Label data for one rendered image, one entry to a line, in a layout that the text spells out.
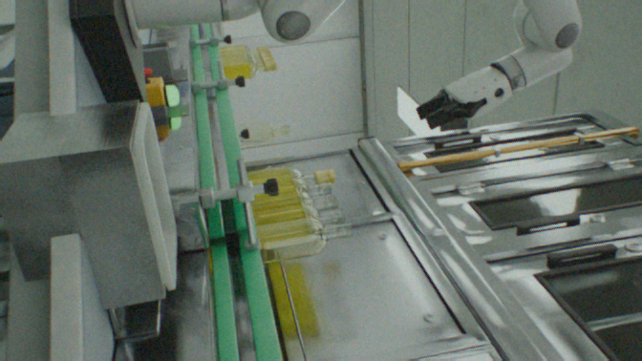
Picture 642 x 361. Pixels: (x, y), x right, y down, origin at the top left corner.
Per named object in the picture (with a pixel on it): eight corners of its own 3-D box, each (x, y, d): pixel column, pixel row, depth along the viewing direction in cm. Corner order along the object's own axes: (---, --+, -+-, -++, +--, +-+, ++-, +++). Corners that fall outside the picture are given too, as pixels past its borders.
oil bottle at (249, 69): (198, 85, 210) (278, 74, 214) (196, 70, 208) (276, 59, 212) (198, 80, 215) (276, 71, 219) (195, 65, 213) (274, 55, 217)
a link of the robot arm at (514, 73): (533, 96, 116) (520, 103, 116) (510, 83, 124) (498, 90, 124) (524, 62, 113) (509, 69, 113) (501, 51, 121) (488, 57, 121)
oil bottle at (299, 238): (213, 275, 108) (330, 254, 111) (208, 248, 106) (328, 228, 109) (212, 258, 113) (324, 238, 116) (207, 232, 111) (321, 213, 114)
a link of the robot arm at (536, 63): (568, -1, 109) (539, -14, 117) (514, 27, 109) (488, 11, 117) (579, 70, 118) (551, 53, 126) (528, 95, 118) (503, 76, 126)
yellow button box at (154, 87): (132, 121, 129) (167, 116, 130) (123, 88, 126) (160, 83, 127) (134, 111, 135) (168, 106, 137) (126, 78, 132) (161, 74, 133)
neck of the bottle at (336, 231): (328, 244, 112) (353, 240, 113) (327, 230, 110) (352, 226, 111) (325, 236, 114) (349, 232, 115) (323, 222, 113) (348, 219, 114)
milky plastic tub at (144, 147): (107, 311, 79) (176, 298, 80) (61, 154, 69) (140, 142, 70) (119, 241, 94) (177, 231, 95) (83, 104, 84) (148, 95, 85)
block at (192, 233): (166, 258, 98) (210, 250, 99) (155, 207, 94) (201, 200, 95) (167, 246, 101) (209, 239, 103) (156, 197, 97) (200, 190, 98)
